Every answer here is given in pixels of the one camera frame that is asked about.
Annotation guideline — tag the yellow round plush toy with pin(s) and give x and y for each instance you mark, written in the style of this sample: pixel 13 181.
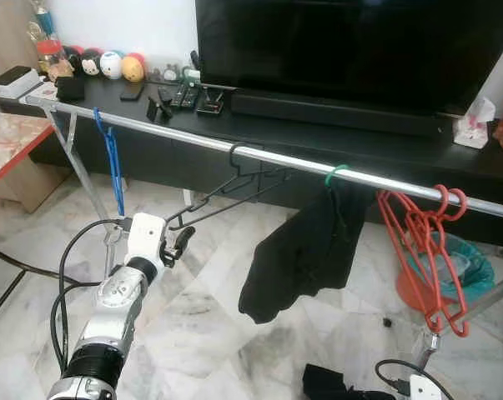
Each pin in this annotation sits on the yellow round plush toy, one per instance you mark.
pixel 133 68

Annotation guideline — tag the white round plush toy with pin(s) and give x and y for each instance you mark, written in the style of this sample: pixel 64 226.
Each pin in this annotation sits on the white round plush toy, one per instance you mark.
pixel 111 64

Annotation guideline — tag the black remote control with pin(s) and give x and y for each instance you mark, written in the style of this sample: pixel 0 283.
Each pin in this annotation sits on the black remote control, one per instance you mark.
pixel 184 96

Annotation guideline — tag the black TV console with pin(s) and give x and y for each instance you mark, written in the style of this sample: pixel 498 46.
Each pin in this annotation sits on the black TV console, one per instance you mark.
pixel 376 150

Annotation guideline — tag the red plastic hanger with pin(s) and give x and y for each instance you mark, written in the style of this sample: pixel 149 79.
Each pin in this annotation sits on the red plastic hanger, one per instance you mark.
pixel 453 204
pixel 460 329

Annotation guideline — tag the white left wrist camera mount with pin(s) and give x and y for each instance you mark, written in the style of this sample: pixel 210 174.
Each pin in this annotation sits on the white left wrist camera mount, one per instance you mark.
pixel 147 233

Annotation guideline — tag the white box with black lid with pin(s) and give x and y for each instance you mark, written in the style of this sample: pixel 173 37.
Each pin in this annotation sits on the white box with black lid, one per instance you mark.
pixel 13 83

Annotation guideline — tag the black box with red mark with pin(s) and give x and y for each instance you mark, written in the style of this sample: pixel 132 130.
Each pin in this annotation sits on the black box with red mark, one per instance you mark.
pixel 211 104

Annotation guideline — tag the orange bin with teal liner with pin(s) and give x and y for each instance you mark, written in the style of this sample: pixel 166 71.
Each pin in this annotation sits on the orange bin with teal liner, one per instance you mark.
pixel 476 267

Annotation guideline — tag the black garment with red trim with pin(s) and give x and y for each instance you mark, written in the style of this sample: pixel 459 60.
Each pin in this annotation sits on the black garment with red trim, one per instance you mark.
pixel 334 385

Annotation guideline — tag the chrome clothes rack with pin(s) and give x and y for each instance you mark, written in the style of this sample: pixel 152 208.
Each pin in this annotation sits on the chrome clothes rack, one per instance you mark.
pixel 168 132

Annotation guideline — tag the white tissue box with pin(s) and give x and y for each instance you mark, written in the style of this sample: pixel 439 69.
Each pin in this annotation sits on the white tissue box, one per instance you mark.
pixel 472 133

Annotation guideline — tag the blue hanger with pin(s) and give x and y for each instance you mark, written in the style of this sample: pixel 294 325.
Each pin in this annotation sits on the blue hanger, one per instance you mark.
pixel 111 167

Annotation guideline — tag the black garment with green logo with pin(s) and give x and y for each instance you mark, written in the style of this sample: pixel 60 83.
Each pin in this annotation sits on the black garment with green logo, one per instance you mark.
pixel 309 250

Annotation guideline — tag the black phone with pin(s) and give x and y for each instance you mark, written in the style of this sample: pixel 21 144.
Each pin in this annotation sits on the black phone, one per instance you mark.
pixel 132 92

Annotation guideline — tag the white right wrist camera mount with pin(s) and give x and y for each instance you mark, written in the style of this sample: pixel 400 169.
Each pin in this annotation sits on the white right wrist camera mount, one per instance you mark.
pixel 425 389

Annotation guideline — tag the black round plush toy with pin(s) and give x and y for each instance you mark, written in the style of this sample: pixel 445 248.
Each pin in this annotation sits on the black round plush toy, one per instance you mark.
pixel 91 62

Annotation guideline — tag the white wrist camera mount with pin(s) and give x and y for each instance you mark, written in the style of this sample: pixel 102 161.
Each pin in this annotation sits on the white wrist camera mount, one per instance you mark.
pixel 425 389
pixel 147 233

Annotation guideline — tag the marble top folding table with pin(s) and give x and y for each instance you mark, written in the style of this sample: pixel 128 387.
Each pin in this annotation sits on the marble top folding table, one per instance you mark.
pixel 5 137

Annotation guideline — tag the black soundbar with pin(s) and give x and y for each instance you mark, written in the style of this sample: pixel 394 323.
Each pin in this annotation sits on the black soundbar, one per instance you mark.
pixel 334 115

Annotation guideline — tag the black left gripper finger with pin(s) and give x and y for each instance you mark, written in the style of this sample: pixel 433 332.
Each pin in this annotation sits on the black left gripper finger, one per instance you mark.
pixel 186 238

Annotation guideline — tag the small black box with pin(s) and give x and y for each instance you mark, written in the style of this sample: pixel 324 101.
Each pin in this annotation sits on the small black box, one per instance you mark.
pixel 69 89

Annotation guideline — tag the black hanger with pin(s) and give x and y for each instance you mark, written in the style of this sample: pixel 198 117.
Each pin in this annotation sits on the black hanger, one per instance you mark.
pixel 233 158

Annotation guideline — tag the black television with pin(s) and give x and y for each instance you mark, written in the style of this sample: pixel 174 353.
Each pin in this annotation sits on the black television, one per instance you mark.
pixel 351 50

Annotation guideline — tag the green hanger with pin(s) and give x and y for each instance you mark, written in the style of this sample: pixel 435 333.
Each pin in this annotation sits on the green hanger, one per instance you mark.
pixel 334 173

